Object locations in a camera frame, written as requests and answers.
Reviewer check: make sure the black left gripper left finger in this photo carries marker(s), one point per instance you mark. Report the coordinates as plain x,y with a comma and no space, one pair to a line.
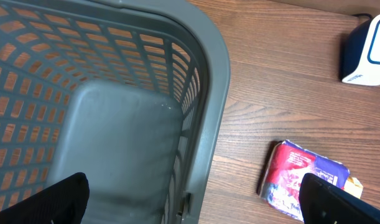
63,202

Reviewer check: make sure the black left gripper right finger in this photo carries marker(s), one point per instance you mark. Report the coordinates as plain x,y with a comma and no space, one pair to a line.
323,203

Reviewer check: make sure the red purple snack bag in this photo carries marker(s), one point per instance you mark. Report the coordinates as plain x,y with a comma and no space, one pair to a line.
286,168

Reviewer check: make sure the white barcode scanner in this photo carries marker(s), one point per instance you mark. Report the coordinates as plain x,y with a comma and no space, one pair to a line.
361,56

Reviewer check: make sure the grey plastic mesh basket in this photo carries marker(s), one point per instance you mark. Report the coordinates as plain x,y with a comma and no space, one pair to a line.
130,93

